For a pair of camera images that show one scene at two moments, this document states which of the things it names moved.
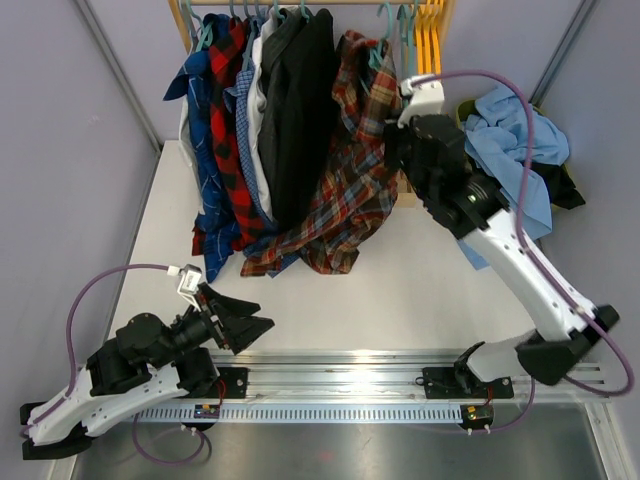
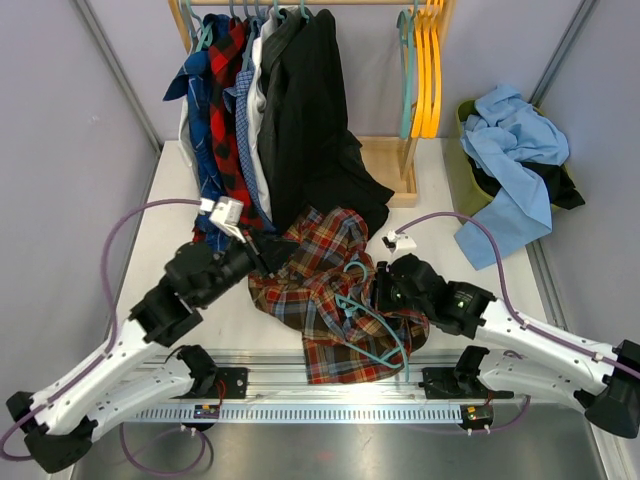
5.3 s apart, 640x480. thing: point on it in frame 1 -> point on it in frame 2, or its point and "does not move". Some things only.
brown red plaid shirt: [360, 183] -> [327, 292]
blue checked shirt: [263, 227] does not move
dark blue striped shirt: [216, 219] does not move
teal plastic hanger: [376, 55] -> [405, 356]
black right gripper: [393, 135] -> [382, 279]
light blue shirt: [497, 135] does not move
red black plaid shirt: [227, 42] does not move
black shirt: [299, 61] does not move
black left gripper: [237, 333] -> [269, 254]
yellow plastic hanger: [436, 18] does not move
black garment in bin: [560, 185] does not move
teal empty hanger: [408, 33] does not move
